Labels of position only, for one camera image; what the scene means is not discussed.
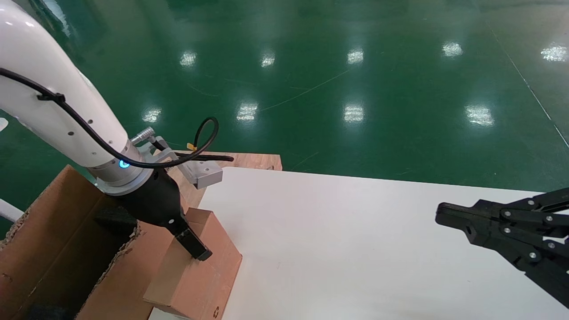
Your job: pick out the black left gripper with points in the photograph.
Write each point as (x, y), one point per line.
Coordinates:
(155, 200)

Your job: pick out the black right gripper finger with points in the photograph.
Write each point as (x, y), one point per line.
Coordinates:
(533, 253)
(524, 211)

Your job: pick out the small brown cardboard box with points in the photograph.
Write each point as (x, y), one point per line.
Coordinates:
(209, 284)

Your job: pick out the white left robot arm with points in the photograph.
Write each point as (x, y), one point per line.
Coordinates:
(26, 53)

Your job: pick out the large brown cardboard box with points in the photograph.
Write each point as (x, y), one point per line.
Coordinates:
(44, 231)

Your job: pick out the black foam insert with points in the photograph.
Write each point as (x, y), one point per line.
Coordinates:
(115, 220)

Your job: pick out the wooden board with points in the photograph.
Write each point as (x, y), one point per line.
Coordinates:
(253, 161)

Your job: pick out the white rounded object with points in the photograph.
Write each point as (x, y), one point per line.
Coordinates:
(2, 124)

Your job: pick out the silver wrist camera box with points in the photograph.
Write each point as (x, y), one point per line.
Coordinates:
(204, 173)

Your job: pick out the silver camera bracket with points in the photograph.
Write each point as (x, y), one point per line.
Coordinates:
(162, 147)

